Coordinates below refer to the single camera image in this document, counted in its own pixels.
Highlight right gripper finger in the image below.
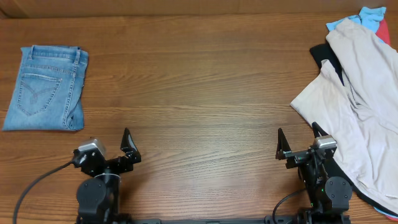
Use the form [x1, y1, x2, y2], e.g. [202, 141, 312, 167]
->
[312, 122, 328, 138]
[276, 128, 292, 153]

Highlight light blue denim jeans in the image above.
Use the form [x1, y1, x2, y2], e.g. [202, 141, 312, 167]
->
[2, 45, 89, 131]

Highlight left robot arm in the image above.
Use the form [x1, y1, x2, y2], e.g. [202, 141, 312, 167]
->
[72, 128, 141, 224]

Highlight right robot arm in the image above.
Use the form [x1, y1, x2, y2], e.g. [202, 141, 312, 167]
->
[271, 122, 353, 224]

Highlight beige garment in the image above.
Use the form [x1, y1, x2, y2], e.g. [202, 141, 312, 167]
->
[291, 19, 397, 215]

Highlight black garment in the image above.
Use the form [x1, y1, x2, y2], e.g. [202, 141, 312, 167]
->
[309, 43, 397, 218]

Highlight red garment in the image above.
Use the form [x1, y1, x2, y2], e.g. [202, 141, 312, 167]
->
[376, 19, 391, 45]

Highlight light blue shirt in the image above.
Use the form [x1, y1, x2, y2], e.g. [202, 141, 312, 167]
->
[326, 6, 386, 33]

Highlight cardboard backboard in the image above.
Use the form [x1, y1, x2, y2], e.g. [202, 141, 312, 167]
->
[1, 0, 397, 18]

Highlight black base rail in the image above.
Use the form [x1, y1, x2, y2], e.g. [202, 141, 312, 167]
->
[75, 214, 351, 224]

